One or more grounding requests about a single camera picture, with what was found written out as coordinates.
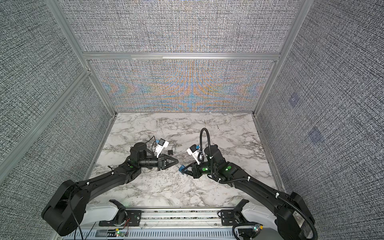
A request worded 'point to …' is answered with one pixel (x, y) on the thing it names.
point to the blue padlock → (182, 166)
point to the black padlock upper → (170, 152)
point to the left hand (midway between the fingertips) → (177, 163)
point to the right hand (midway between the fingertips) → (183, 169)
